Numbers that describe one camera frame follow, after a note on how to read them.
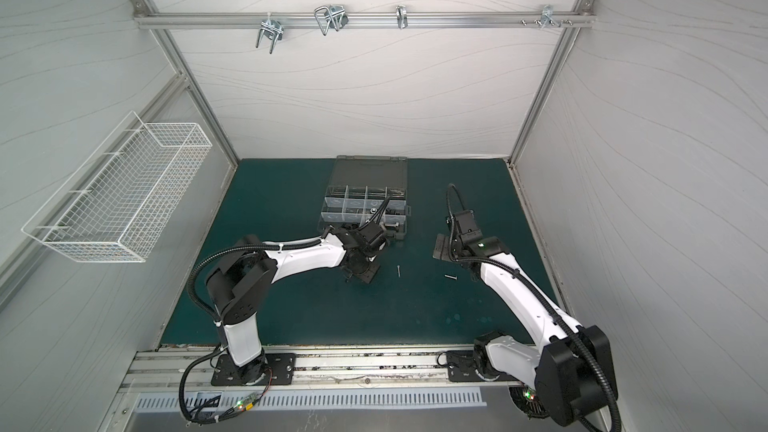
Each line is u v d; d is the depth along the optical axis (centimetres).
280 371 74
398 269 91
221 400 70
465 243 63
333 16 76
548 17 76
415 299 87
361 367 75
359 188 108
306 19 77
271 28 79
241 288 47
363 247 72
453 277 89
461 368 73
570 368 39
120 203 69
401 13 72
